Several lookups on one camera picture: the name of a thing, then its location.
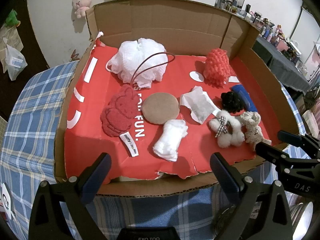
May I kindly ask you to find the round brown powder puff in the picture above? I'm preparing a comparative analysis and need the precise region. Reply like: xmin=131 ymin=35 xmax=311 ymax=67
xmin=141 ymin=93 xmax=180 ymax=125

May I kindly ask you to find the green plush dinosaur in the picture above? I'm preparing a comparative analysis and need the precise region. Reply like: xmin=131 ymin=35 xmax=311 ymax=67
xmin=5 ymin=10 xmax=21 ymax=27

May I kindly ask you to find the black fluffy scrunchie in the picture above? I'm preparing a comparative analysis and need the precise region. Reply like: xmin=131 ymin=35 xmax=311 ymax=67
xmin=221 ymin=91 xmax=244 ymax=114

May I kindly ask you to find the blue cloth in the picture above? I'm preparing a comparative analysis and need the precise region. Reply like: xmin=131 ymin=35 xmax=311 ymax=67
xmin=231 ymin=84 xmax=258 ymax=112

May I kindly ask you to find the white wardrobe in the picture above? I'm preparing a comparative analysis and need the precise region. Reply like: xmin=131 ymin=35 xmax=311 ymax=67
xmin=290 ymin=8 xmax=319 ymax=63

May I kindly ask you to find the white plastic bag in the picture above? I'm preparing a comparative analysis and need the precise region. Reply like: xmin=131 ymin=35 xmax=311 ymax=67
xmin=5 ymin=45 xmax=28 ymax=81

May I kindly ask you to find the cream crochet scrunchie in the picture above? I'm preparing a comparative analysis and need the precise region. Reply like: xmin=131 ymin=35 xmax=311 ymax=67
xmin=240 ymin=112 xmax=272 ymax=151

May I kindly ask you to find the white cloth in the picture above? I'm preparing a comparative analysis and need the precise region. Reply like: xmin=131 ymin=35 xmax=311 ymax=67
xmin=152 ymin=119 xmax=188 ymax=162

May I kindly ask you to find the red plush towel toy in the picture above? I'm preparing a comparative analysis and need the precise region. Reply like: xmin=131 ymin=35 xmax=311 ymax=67
xmin=100 ymin=85 xmax=139 ymax=137

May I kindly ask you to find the white timer device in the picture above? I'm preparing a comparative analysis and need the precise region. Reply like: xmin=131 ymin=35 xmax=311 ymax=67
xmin=1 ymin=183 xmax=14 ymax=220

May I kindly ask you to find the colourful beauty cream tin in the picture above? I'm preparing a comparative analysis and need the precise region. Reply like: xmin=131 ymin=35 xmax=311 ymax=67
xmin=117 ymin=226 xmax=180 ymax=240

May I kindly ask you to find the cardboard box red lining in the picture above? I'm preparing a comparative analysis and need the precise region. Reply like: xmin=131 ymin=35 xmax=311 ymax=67
xmin=54 ymin=0 xmax=299 ymax=197

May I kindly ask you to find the white fluffy bow scrunchie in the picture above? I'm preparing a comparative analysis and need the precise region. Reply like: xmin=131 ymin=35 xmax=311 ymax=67
xmin=208 ymin=110 xmax=245 ymax=148

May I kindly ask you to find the pink plush rabbit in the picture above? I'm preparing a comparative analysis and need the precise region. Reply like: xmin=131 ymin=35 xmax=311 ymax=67
xmin=72 ymin=0 xmax=92 ymax=18

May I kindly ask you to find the blue plaid tablecloth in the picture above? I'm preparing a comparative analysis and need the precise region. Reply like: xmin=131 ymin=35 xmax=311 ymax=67
xmin=0 ymin=60 xmax=307 ymax=240

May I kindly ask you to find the red knitted pom ball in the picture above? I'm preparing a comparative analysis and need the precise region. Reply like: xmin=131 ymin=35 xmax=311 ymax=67
xmin=203 ymin=48 xmax=231 ymax=88

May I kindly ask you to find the white mesh bath pouf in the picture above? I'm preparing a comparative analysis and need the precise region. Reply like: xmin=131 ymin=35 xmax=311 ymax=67
xmin=106 ymin=38 xmax=168 ymax=88

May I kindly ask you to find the dark covered side table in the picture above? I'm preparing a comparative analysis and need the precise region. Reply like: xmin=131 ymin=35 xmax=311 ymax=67
xmin=252 ymin=37 xmax=310 ymax=95

